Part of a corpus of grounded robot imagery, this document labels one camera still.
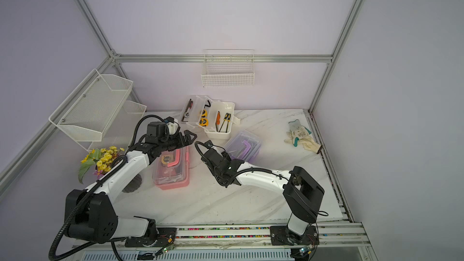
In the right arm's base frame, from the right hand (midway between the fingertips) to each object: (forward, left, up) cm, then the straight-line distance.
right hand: (221, 159), depth 86 cm
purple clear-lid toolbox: (+8, -11, -2) cm, 14 cm away
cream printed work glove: (+16, -49, -10) cm, 53 cm away
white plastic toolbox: (+30, +5, -2) cm, 30 cm away
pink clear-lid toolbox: (-5, +24, -2) cm, 24 cm away
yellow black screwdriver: (+34, -2, -9) cm, 35 cm away
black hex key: (+40, +11, -1) cm, 42 cm away
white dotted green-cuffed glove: (+21, -44, -7) cm, 49 cm away
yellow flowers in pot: (-7, +46, +15) cm, 49 cm away
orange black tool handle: (+35, +4, -8) cm, 36 cm away
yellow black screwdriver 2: (+34, 0, -9) cm, 35 cm away
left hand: (+7, +15, +7) cm, 18 cm away
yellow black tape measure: (+26, +12, -1) cm, 29 cm away
